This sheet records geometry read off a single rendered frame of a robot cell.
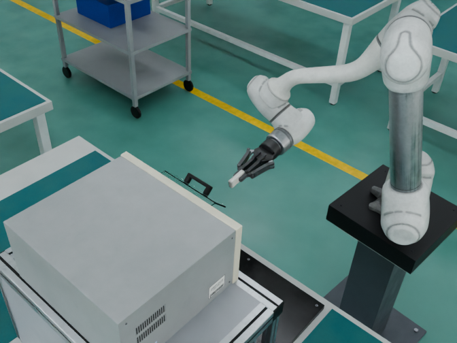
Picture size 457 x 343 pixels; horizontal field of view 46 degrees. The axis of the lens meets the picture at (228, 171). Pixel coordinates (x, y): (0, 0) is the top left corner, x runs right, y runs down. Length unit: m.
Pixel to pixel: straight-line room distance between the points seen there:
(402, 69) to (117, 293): 0.95
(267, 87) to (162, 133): 2.03
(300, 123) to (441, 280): 1.51
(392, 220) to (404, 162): 0.21
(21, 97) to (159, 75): 1.53
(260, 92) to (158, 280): 0.98
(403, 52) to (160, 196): 0.75
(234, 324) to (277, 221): 1.91
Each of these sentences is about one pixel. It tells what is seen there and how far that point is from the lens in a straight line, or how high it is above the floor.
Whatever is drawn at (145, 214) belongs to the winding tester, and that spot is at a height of 1.32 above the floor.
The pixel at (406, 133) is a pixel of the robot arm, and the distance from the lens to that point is 1.72.
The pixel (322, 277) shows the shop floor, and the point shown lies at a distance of 3.00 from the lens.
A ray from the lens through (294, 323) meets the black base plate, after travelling 1.83.
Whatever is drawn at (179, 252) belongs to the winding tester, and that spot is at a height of 1.32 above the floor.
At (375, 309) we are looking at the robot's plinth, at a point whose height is 0.33.
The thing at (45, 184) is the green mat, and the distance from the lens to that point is 2.39.
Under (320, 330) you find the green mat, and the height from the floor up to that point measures 0.75.
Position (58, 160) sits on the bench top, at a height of 0.75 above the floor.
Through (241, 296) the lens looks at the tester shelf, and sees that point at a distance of 1.44.
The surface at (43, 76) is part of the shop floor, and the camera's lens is 4.77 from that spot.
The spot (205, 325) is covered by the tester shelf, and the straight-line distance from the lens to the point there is 1.38.
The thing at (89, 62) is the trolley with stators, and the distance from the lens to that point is 4.51.
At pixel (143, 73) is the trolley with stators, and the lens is 4.30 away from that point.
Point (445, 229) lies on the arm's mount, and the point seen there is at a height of 0.82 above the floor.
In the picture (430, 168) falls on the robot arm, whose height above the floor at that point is 1.08.
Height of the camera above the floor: 2.25
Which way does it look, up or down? 39 degrees down
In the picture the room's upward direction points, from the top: 3 degrees clockwise
